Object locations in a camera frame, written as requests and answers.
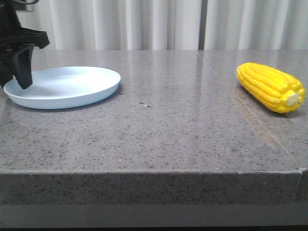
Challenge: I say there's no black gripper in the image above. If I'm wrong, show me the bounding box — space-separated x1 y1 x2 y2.
0 0 50 90

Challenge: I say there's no light blue round plate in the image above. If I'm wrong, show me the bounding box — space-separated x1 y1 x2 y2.
4 66 121 109

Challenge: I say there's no yellow corn cob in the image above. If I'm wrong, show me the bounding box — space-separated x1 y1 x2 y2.
237 63 305 114

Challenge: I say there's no white pleated curtain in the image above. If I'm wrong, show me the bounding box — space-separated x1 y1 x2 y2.
18 0 308 51

